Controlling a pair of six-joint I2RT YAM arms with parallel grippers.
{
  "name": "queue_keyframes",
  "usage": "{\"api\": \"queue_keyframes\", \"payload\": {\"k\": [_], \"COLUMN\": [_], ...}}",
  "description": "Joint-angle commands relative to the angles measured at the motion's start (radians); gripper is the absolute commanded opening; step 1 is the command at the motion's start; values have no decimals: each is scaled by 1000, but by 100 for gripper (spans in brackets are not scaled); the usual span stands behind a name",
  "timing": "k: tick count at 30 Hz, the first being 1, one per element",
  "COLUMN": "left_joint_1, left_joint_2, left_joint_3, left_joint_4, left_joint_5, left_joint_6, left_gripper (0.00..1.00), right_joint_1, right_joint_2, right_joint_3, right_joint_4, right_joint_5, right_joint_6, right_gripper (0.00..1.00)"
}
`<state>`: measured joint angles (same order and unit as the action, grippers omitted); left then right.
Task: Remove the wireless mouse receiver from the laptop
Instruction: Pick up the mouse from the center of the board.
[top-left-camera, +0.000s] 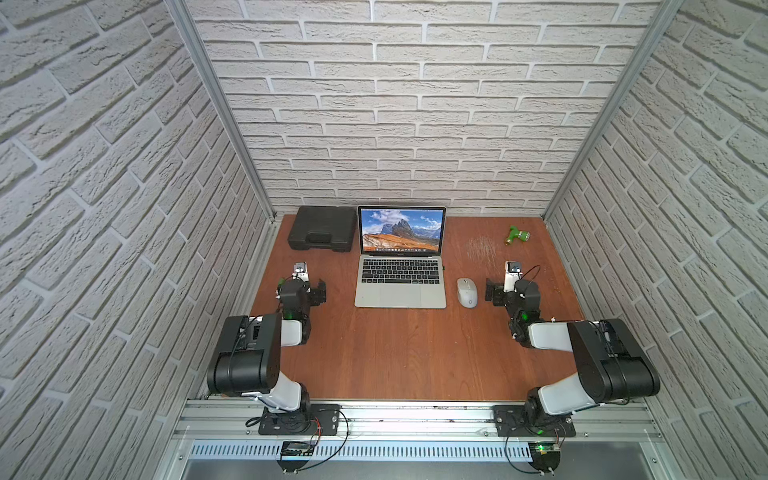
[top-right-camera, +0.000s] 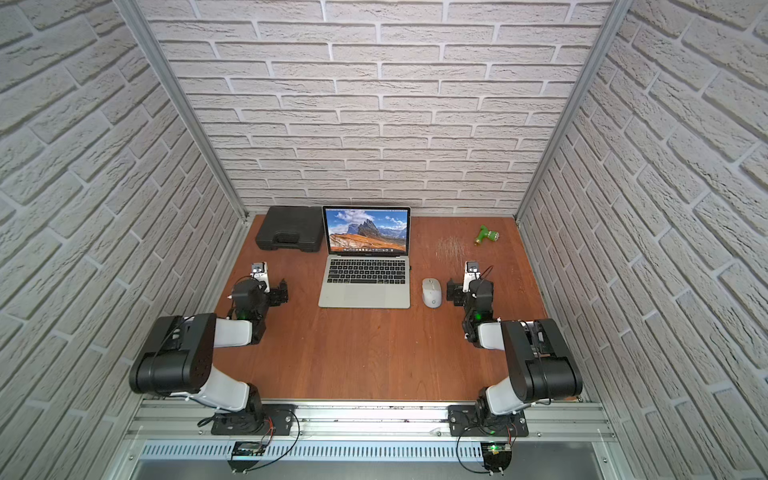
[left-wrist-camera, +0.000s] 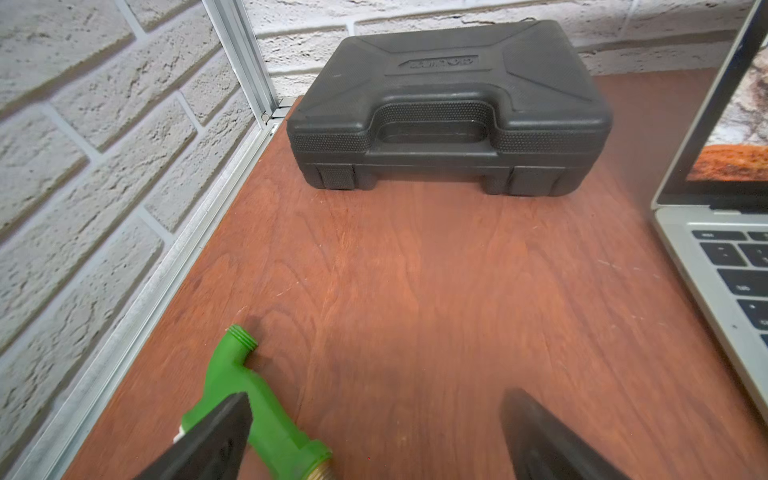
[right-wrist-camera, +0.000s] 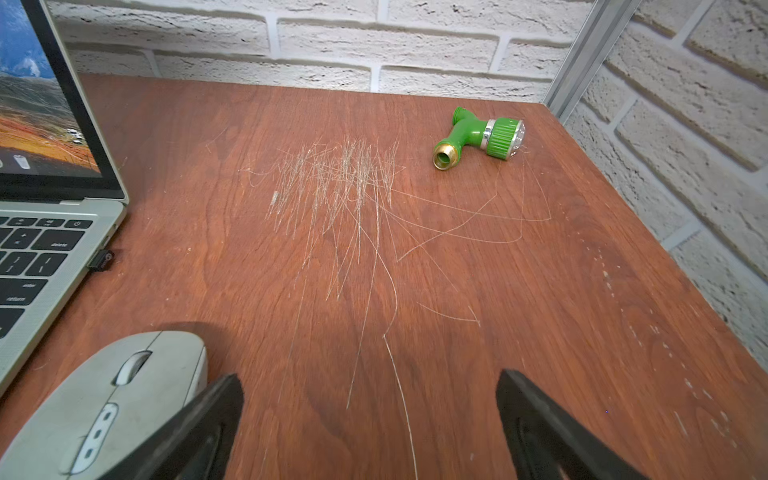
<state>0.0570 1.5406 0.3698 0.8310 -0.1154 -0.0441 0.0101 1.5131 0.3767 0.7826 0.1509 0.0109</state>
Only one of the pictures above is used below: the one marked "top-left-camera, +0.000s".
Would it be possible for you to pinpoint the grey wireless mouse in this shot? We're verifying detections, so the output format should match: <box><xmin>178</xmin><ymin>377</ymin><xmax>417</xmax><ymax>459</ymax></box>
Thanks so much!
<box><xmin>457</xmin><ymin>278</ymin><xmax>478</xmax><ymax>309</ymax></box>

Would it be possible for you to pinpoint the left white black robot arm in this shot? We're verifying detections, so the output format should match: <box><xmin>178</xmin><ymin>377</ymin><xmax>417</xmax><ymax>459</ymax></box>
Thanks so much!
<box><xmin>207</xmin><ymin>277</ymin><xmax>326</xmax><ymax>435</ymax></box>

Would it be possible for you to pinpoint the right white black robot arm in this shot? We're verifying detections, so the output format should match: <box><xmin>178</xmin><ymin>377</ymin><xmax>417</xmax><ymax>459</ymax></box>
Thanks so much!
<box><xmin>485</xmin><ymin>279</ymin><xmax>661</xmax><ymax>439</ymax></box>

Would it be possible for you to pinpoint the silver open laptop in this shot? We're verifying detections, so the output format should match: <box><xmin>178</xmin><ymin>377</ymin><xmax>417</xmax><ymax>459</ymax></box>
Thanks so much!
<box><xmin>355</xmin><ymin>206</ymin><xmax>447</xmax><ymax>309</ymax></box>

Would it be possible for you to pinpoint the green toy drill right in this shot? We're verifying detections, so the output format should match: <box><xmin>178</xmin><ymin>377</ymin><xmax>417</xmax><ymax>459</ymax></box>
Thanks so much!
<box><xmin>505</xmin><ymin>226</ymin><xmax>530</xmax><ymax>245</ymax></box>

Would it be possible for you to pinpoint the black plastic tool case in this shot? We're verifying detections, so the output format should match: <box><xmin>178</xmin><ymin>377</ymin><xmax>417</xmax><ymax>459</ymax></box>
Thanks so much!
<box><xmin>288</xmin><ymin>206</ymin><xmax>357</xmax><ymax>252</ymax></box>

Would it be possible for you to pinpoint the left controller board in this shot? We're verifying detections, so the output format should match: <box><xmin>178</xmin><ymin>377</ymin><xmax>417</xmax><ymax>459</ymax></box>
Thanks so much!
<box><xmin>277</xmin><ymin>441</ymin><xmax>315</xmax><ymax>473</ymax></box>

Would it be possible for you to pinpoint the controller board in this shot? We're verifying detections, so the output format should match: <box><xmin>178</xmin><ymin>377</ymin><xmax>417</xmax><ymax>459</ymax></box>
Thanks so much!
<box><xmin>528</xmin><ymin>443</ymin><xmax>562</xmax><ymax>475</ymax></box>
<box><xmin>277</xmin><ymin>441</ymin><xmax>315</xmax><ymax>473</ymax></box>

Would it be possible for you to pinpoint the right controller board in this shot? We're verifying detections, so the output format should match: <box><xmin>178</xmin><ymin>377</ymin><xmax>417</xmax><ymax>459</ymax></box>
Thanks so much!
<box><xmin>528</xmin><ymin>443</ymin><xmax>562</xmax><ymax>475</ymax></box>

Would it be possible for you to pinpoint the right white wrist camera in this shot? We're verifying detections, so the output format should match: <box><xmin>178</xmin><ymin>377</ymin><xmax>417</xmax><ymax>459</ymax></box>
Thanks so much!
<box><xmin>503</xmin><ymin>261</ymin><xmax>523</xmax><ymax>292</ymax></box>

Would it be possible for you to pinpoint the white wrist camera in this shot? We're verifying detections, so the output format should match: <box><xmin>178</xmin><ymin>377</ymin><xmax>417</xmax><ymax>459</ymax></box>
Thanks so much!
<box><xmin>503</xmin><ymin>261</ymin><xmax>523</xmax><ymax>292</ymax></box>
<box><xmin>292</xmin><ymin>262</ymin><xmax>309</xmax><ymax>282</ymax></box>

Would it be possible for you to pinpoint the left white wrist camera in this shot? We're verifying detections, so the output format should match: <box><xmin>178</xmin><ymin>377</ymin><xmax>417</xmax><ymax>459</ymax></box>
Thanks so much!
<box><xmin>292</xmin><ymin>262</ymin><xmax>309</xmax><ymax>282</ymax></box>

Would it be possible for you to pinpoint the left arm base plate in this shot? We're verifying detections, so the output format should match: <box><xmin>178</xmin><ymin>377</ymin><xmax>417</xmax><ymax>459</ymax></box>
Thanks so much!
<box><xmin>258</xmin><ymin>403</ymin><xmax>341</xmax><ymax>436</ymax></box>

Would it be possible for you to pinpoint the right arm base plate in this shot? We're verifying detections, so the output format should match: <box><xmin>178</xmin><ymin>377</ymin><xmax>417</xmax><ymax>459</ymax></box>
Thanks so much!
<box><xmin>492</xmin><ymin>405</ymin><xmax>576</xmax><ymax>438</ymax></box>

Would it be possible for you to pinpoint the aluminium front rail frame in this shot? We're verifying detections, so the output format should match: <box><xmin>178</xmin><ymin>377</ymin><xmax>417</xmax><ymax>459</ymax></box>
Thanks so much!
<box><xmin>166</xmin><ymin>399</ymin><xmax>665</xmax><ymax>466</ymax></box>

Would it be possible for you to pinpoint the left aluminium corner post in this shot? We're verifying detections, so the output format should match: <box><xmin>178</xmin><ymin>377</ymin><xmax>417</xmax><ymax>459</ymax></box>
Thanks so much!
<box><xmin>166</xmin><ymin>0</ymin><xmax>277</xmax><ymax>223</ymax></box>

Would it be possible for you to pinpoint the aluminium corner post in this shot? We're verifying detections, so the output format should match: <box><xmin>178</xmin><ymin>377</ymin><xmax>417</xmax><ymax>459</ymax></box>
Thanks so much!
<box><xmin>541</xmin><ymin>0</ymin><xmax>684</xmax><ymax>222</ymax></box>
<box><xmin>166</xmin><ymin>0</ymin><xmax>277</xmax><ymax>223</ymax></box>

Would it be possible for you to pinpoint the right aluminium corner post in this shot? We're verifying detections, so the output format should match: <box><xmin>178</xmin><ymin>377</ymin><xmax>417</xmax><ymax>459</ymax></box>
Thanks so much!
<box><xmin>541</xmin><ymin>0</ymin><xmax>684</xmax><ymax>222</ymax></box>

